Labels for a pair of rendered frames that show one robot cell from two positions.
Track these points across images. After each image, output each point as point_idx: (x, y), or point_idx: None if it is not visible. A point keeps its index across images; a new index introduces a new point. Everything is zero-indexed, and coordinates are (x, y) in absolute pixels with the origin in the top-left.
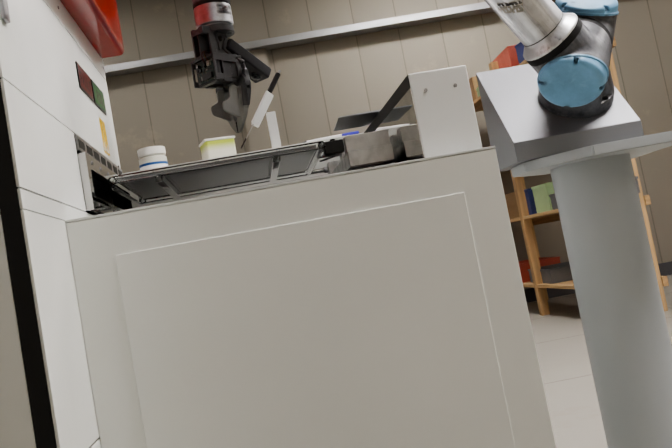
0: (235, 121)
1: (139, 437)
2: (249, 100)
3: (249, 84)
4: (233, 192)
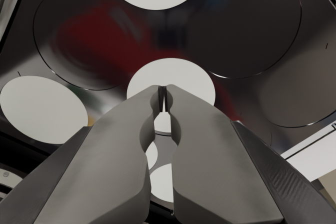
0: (158, 112)
1: None
2: (251, 135)
3: (329, 218)
4: (320, 175)
